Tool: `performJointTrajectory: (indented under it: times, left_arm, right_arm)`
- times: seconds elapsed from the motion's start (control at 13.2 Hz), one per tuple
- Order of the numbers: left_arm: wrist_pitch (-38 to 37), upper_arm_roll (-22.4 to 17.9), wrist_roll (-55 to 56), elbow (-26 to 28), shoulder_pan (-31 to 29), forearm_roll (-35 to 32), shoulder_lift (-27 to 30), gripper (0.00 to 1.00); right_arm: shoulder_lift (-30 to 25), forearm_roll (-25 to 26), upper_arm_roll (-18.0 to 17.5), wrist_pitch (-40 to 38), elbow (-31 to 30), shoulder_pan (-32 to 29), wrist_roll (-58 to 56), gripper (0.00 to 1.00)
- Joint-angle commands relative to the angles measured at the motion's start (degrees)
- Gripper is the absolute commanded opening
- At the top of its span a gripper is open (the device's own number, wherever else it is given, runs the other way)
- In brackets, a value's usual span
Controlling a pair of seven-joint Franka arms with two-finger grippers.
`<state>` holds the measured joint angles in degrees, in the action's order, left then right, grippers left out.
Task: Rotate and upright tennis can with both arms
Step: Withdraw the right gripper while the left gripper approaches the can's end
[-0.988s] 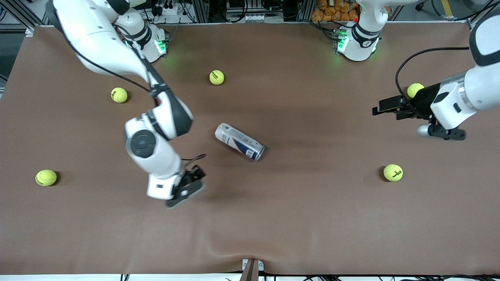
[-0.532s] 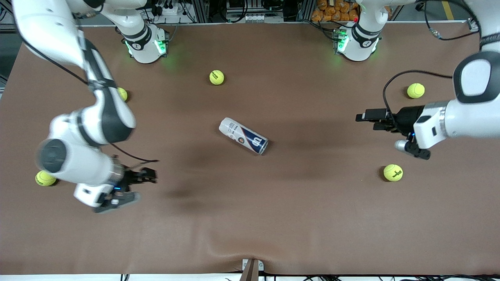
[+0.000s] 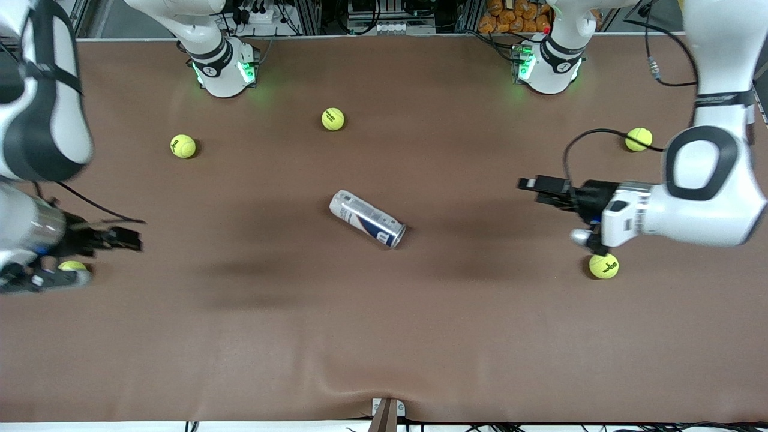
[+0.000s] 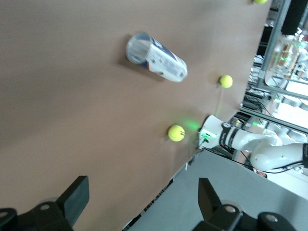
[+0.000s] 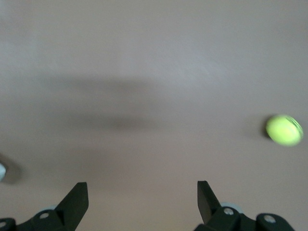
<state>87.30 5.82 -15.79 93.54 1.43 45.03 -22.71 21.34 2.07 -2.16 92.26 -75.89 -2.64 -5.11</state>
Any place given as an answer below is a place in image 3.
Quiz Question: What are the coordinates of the white blue tennis ball can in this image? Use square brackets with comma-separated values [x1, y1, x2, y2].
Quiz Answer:
[329, 190, 407, 250]

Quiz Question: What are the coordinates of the yellow Wilson tennis ball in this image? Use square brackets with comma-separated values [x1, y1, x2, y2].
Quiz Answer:
[170, 134, 197, 159]

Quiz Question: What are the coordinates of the small electronics box green light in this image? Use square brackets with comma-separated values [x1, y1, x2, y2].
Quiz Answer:
[239, 43, 261, 85]
[511, 43, 532, 83]

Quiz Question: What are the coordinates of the pile of orange objects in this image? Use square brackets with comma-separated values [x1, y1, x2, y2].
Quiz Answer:
[478, 0, 551, 34]

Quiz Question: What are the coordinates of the brown table mat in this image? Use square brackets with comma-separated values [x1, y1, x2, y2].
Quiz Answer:
[0, 33, 768, 424]

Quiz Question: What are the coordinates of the white connector strip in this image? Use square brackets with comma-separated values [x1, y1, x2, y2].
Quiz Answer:
[348, 20, 437, 35]

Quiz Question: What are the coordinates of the white power strip with plugs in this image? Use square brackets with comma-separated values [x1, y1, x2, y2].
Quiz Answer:
[237, 0, 289, 25]

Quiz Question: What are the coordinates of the brown wooden bar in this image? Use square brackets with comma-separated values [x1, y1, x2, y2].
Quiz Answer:
[367, 401, 398, 432]

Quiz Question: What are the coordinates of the metal table clamp bracket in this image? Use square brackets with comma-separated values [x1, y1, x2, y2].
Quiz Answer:
[371, 398, 406, 418]

